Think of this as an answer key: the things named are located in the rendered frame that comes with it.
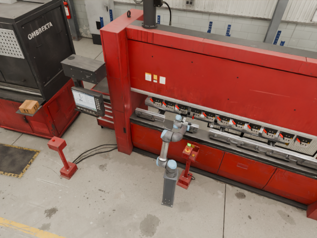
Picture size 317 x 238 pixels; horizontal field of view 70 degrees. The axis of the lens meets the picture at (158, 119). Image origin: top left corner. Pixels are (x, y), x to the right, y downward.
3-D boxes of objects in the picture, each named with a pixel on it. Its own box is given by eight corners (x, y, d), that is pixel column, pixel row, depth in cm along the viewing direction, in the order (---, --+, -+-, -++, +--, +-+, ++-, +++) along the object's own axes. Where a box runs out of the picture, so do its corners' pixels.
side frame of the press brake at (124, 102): (117, 151, 425) (99, 29, 267) (137, 122, 483) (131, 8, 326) (129, 155, 418) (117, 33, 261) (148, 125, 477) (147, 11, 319)
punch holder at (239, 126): (231, 127, 313) (234, 118, 302) (232, 123, 319) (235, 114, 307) (242, 130, 309) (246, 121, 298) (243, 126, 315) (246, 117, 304)
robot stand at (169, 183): (172, 207, 348) (176, 180, 295) (161, 204, 351) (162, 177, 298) (174, 197, 361) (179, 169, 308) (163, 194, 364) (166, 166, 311)
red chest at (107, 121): (98, 129, 465) (89, 89, 397) (111, 114, 499) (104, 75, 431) (120, 136, 452) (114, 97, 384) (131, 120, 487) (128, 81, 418)
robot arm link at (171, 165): (174, 174, 291) (175, 167, 281) (164, 170, 294) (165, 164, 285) (177, 166, 299) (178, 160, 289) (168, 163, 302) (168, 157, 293)
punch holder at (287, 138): (277, 140, 298) (282, 131, 286) (277, 135, 303) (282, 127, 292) (289, 143, 294) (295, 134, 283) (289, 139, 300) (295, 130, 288)
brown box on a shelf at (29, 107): (15, 113, 351) (12, 106, 342) (26, 103, 369) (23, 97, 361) (32, 116, 346) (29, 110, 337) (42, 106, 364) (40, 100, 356)
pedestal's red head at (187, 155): (181, 157, 337) (182, 149, 325) (185, 149, 347) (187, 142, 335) (194, 162, 331) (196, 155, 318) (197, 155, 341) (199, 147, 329)
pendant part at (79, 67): (75, 113, 336) (59, 62, 278) (85, 103, 353) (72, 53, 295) (104, 123, 323) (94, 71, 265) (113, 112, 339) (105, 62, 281)
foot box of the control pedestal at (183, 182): (176, 184, 377) (176, 180, 369) (181, 173, 394) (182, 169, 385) (187, 189, 371) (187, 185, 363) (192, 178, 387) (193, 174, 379)
